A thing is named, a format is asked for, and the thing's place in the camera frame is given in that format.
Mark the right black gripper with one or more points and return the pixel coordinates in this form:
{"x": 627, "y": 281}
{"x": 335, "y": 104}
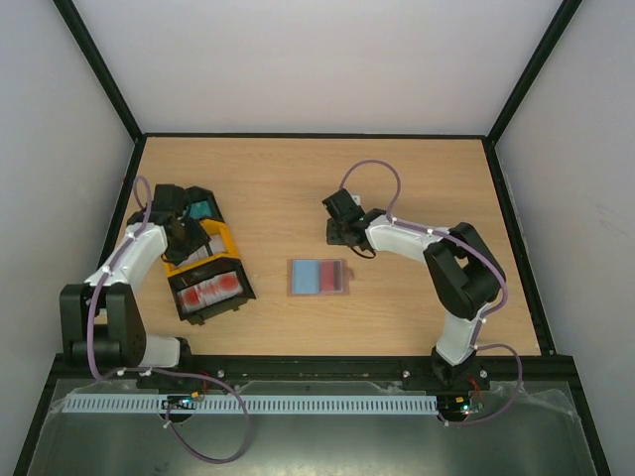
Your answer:
{"x": 338, "y": 234}

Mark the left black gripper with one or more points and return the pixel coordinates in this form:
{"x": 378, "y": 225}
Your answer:
{"x": 200, "y": 238}

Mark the red credit card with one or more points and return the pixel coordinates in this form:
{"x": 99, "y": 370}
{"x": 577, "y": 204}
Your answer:
{"x": 330, "y": 276}

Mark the brown leather card holder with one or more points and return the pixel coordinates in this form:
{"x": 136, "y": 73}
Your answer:
{"x": 318, "y": 277}

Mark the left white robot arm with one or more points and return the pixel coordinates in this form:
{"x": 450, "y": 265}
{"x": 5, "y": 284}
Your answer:
{"x": 102, "y": 326}

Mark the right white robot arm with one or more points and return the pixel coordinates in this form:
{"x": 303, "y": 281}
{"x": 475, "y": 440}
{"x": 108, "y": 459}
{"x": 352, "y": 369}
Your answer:
{"x": 469, "y": 282}

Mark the teal card stack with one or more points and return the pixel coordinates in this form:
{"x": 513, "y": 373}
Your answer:
{"x": 200, "y": 210}

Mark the white card stack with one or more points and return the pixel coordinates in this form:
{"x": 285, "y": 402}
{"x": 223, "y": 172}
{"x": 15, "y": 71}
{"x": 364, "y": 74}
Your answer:
{"x": 214, "y": 246}

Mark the black bin with teal cards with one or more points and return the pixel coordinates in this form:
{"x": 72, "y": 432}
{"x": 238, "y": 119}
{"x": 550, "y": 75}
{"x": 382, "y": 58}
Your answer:
{"x": 196, "y": 194}

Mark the yellow bin with white cards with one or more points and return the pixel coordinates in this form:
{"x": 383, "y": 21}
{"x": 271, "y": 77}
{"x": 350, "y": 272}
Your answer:
{"x": 211, "y": 227}

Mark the black bin with red cards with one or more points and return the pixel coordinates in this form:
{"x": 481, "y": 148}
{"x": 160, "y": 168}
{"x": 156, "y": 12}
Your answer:
{"x": 206, "y": 271}

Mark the red card stack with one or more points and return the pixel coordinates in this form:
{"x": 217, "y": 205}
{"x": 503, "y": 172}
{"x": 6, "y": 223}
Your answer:
{"x": 209, "y": 292}

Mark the black aluminium frame rail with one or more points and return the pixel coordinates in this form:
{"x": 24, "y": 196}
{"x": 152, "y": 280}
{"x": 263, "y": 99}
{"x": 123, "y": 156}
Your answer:
{"x": 409, "y": 373}

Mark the light blue slotted cable duct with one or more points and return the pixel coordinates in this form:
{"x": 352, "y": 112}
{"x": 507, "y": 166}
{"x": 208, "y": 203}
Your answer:
{"x": 254, "y": 405}

